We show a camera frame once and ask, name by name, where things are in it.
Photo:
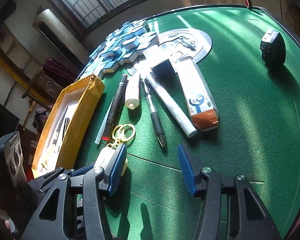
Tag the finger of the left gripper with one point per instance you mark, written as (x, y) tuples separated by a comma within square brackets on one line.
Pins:
[(76, 177)]

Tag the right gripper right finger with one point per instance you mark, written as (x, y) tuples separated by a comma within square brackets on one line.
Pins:
[(191, 168)]

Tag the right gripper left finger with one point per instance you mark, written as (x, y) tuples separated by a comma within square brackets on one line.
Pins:
[(112, 174)]

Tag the cream cartoon keychain case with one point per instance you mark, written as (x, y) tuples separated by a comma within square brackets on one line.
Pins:
[(105, 156)]

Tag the black red-tip pen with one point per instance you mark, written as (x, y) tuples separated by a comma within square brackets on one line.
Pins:
[(106, 136)]

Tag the black rod-shaped pen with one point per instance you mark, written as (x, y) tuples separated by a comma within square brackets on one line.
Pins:
[(65, 126)]

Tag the clear gel pen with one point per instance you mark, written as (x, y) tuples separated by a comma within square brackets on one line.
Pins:
[(56, 133)]

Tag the gold key rings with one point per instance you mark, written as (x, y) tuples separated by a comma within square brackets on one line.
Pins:
[(123, 133)]

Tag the translucent white pen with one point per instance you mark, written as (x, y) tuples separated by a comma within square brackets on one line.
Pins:
[(102, 127)]

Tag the white marker pen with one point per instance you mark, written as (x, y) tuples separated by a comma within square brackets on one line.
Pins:
[(178, 114)]

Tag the black grip gel pen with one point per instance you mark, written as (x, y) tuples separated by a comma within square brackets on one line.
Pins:
[(157, 126)]

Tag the yellow taped cardboard box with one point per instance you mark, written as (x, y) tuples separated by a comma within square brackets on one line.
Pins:
[(81, 98)]

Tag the white glue tube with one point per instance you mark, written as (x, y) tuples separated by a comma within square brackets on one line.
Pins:
[(132, 94)]

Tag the small dark card box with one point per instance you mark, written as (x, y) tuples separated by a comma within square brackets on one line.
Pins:
[(163, 70)]

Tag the pile of blue mahjong tiles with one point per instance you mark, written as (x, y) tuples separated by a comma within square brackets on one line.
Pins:
[(122, 46)]

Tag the round silver table centre plate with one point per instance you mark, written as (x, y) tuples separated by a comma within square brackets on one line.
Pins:
[(183, 42)]

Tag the black dome-shaped device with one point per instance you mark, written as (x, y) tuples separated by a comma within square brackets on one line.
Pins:
[(273, 48)]

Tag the white air conditioner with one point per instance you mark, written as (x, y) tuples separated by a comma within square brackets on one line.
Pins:
[(61, 37)]

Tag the red tape roll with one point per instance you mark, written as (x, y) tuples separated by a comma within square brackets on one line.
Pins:
[(248, 4)]

